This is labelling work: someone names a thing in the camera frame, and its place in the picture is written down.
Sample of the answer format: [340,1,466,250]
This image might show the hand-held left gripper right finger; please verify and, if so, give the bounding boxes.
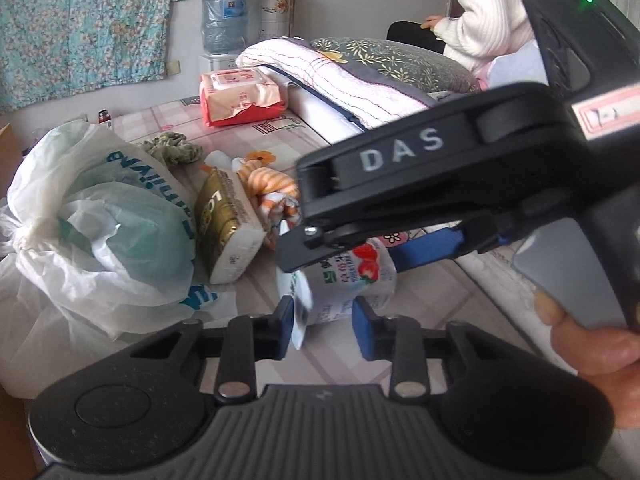
[351,296,522,403]

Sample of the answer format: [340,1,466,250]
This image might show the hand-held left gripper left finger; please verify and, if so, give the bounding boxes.
[127,296,297,403]

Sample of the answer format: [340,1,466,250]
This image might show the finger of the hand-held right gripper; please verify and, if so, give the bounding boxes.
[392,212,512,272]
[274,224,391,273]

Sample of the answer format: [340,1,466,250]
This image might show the gold tissue pack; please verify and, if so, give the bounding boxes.
[194,166,267,286]

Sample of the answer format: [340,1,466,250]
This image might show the white plastic bag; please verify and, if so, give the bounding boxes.
[0,122,237,396]

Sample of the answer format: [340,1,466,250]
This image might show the brown cardboard box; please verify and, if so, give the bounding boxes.
[0,122,33,480]

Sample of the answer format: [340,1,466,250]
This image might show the orange striped soft cloth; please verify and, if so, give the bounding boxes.
[236,157,301,250]

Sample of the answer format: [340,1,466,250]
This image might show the person's right hand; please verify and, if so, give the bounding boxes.
[535,290,640,431]

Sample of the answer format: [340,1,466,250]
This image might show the white printed quilt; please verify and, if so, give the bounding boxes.
[289,65,381,147]

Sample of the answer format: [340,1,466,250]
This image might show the grey floral pillow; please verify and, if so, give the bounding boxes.
[310,37,481,96]

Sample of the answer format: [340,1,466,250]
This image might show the pink wet wipes pack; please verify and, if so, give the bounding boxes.
[200,69,288,128]

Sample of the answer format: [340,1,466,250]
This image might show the green patterned scrunchie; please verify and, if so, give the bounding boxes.
[137,132,202,167]

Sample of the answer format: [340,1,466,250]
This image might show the white striped folded blanket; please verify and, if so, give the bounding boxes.
[237,37,436,131]

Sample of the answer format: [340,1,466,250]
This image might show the printed roll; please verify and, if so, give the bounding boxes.
[260,0,297,41]

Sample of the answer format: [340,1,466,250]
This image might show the blue water jug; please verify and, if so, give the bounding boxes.
[201,0,249,56]

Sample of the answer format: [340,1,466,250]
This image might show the teal floral wall cloth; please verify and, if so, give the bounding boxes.
[0,0,191,113]

